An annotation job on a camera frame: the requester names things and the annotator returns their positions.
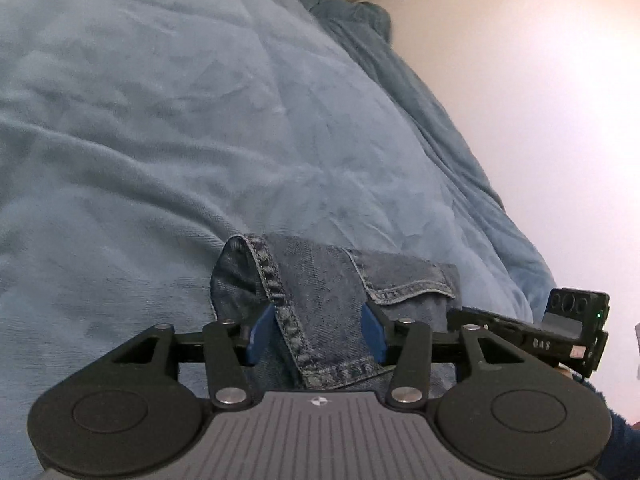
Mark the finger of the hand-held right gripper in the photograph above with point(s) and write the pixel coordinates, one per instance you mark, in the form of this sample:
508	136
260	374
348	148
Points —
490	322

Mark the person's right forearm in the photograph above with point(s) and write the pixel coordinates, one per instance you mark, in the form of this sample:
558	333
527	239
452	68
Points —
620	435

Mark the blue denim shorts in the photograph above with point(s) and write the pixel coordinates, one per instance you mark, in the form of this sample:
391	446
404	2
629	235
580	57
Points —
325	300

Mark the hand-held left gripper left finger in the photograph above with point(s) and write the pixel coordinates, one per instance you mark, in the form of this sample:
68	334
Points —
262	334

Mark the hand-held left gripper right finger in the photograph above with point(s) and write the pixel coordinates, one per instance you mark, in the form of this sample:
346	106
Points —
372	332

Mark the blue fleece blanket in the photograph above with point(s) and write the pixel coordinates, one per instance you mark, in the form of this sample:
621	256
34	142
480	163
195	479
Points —
200	120

